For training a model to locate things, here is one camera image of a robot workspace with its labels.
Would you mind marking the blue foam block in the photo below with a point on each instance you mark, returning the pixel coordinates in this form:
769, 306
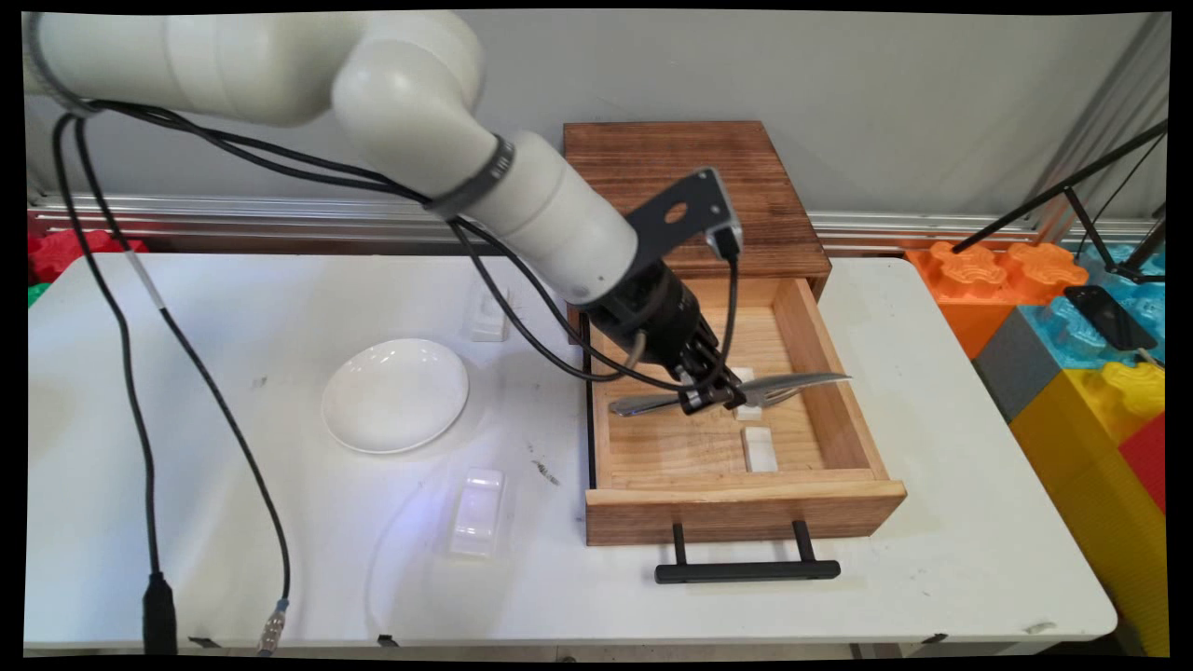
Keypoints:
1072, 335

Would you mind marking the light wooden drawer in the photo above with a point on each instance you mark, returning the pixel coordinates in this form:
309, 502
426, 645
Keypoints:
746, 511

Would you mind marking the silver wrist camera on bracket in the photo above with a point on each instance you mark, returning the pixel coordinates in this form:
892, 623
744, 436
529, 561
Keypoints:
685, 214

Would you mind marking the silver table knife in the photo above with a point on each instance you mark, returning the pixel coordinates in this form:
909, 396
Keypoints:
811, 381

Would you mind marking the dark wooden drawer cabinet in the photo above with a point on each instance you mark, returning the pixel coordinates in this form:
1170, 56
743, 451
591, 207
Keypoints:
774, 214

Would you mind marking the white ceramic cutlery rest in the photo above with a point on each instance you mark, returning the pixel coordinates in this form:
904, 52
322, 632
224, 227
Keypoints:
477, 513
749, 412
760, 450
486, 321

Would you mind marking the red foam block beside yellow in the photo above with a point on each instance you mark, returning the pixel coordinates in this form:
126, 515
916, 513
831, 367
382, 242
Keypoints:
1148, 461

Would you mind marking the black smartphone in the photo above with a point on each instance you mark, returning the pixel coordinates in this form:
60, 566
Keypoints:
1107, 319

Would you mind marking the black tripod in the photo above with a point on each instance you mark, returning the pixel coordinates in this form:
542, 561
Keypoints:
1062, 194

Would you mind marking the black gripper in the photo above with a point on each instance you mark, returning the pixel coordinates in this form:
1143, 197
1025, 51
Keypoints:
648, 312

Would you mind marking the grey foam block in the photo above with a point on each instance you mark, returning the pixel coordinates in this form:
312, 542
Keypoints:
1016, 368

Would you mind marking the green foam block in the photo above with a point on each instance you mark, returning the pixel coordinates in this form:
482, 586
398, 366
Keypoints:
35, 294

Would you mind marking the silver fork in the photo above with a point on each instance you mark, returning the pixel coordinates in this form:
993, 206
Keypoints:
643, 405

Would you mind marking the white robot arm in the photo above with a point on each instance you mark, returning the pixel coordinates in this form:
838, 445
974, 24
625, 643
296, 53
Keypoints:
401, 84

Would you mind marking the aluminium rail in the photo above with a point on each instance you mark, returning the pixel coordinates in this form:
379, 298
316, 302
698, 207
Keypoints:
885, 228

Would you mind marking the orange foam block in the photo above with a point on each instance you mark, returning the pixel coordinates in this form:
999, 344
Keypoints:
974, 280

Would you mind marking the white ceramic plate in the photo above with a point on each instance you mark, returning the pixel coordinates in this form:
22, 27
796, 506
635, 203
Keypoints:
396, 396

